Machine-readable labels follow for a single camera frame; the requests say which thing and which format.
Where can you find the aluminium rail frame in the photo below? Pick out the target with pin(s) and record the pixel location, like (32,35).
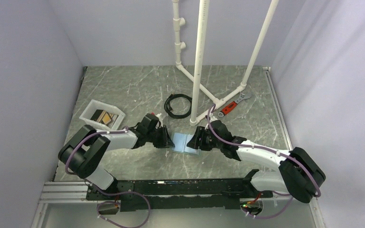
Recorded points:
(74,192)

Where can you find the green card holder wallet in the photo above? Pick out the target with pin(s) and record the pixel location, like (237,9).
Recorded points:
(180,141)

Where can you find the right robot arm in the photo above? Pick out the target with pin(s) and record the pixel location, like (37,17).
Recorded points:
(292,172)

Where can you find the black card in tray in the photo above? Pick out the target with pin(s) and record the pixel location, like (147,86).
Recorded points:
(97,115)

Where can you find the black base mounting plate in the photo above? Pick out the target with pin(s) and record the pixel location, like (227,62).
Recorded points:
(227,193)

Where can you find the white PVC pipe frame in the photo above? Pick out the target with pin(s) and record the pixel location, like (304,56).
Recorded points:
(179,45)

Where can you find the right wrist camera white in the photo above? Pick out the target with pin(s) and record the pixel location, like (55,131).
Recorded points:
(210,117)

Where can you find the gold VIP card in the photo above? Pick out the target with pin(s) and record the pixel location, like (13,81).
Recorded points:
(106,118)

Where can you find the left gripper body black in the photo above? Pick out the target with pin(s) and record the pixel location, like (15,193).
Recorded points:
(150,135)

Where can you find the white plastic card tray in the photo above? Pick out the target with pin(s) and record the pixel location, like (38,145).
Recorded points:
(93,105)

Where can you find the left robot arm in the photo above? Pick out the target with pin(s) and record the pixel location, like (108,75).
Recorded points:
(83,153)

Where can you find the red handled adjustable wrench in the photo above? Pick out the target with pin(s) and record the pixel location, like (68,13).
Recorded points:
(228,108)

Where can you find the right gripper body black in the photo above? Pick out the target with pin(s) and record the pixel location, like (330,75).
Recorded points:
(210,142)

